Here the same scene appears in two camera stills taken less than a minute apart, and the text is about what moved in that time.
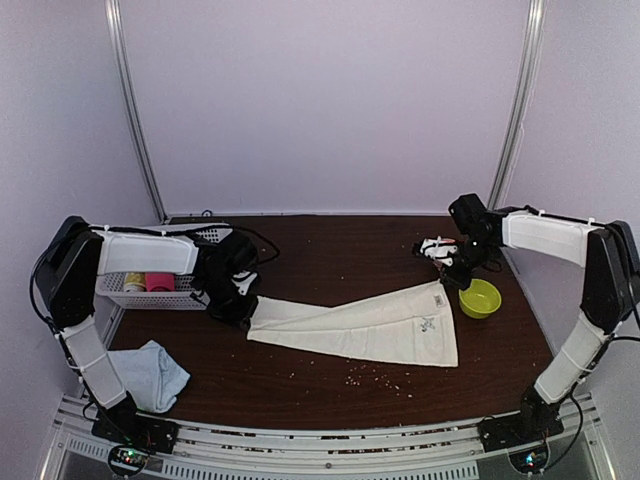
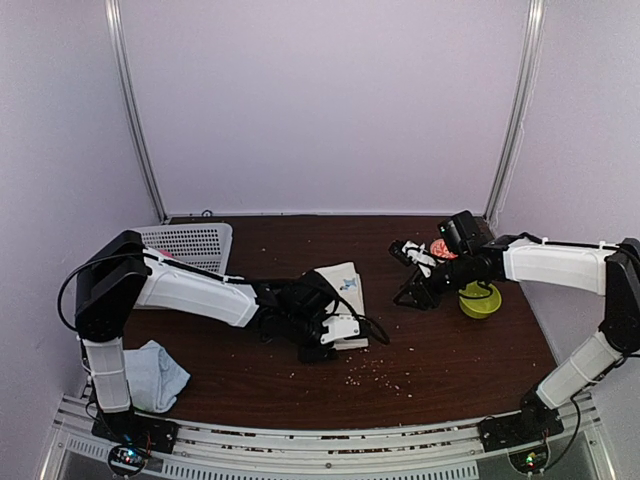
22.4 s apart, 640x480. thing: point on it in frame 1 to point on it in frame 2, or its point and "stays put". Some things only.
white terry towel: x=411 y=324 to x=343 y=279
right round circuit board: x=530 y=460 stays put
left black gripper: x=241 y=314 to x=306 y=355
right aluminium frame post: x=529 y=74 stays put
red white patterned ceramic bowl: x=439 y=248 stays put
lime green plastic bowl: x=480 y=299 stays put
